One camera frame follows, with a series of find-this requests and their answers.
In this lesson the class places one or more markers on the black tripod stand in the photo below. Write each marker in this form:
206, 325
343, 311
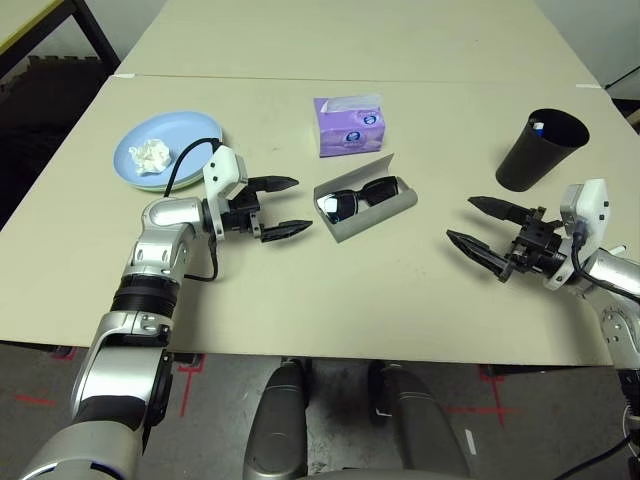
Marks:
620, 80

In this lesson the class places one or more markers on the black sunglasses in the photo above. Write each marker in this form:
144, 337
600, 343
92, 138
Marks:
340, 205

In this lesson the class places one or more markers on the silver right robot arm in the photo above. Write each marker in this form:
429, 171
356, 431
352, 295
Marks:
615, 270

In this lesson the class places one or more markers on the white tissue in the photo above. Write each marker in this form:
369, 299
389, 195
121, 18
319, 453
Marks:
150, 157

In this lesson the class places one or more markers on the wooden frame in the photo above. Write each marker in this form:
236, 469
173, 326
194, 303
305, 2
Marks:
635, 120

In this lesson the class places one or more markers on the grey robot waist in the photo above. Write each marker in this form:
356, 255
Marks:
360, 475

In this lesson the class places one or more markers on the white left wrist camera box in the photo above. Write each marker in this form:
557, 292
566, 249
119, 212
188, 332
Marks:
222, 167

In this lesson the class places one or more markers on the black table foot bar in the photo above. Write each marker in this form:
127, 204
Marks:
62, 352
185, 362
540, 372

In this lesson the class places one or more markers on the purple tissue pack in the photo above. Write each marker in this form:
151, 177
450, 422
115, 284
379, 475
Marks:
350, 140

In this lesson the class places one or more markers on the white blue marker pen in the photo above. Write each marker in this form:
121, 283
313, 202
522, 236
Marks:
539, 127

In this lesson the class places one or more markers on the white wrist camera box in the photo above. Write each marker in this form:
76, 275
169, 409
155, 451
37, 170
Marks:
592, 205
222, 167

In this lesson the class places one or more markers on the grey robot right leg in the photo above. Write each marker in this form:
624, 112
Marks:
420, 430

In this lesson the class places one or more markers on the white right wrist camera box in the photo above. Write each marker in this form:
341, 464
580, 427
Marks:
592, 205

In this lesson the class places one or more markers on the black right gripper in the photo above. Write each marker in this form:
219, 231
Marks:
540, 245

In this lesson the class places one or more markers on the side table with black frame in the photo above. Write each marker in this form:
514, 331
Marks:
25, 17

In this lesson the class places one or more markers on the white floor tape strip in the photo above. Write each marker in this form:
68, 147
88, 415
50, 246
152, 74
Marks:
470, 442

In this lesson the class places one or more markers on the blue plastic plate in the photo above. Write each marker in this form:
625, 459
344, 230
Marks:
185, 135

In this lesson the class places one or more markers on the black plastic cup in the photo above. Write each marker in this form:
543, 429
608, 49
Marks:
522, 167

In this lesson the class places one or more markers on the grey glasses case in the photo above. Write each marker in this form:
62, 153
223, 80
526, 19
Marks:
375, 215

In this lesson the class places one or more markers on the green plastic plate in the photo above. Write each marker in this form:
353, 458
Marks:
170, 190

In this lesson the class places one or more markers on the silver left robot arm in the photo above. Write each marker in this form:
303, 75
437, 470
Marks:
165, 215

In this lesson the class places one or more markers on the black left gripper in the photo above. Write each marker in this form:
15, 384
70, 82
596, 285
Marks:
242, 212

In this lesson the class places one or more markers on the black foam mats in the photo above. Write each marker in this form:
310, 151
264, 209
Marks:
45, 100

